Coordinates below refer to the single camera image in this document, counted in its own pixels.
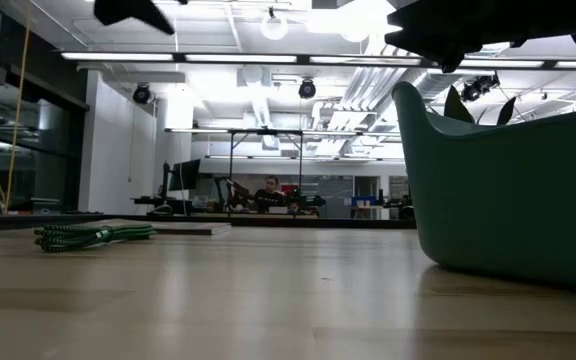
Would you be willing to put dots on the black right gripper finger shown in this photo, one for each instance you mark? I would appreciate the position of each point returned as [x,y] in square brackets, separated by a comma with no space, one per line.
[433,45]

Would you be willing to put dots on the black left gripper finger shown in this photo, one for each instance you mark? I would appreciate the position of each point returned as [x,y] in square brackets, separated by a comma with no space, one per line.
[160,22]

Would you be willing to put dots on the black round spot lamp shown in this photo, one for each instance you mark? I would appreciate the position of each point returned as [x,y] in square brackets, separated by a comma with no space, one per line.
[307,89]
[141,94]
[478,87]

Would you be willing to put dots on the green succulent plant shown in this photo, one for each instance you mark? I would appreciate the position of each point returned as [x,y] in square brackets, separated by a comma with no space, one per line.
[455,107]

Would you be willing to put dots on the long ceiling light strip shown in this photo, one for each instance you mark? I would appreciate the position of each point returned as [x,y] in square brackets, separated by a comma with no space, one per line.
[240,58]

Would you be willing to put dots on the black computer monitor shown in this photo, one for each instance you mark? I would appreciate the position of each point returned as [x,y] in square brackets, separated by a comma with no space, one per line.
[184,175]

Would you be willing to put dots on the blue box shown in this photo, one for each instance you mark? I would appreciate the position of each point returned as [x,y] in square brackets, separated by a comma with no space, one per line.
[364,201]

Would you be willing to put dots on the green plastic bin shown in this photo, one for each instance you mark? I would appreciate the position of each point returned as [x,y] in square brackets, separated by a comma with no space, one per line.
[508,200]

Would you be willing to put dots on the person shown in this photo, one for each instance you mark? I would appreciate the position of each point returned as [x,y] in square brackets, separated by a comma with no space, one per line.
[269,197]

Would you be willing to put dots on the tall black background frame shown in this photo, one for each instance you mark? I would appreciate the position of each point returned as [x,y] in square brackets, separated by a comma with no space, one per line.
[231,165]

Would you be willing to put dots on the black metal table frame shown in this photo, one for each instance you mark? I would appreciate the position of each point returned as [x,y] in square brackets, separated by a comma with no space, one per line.
[318,222]

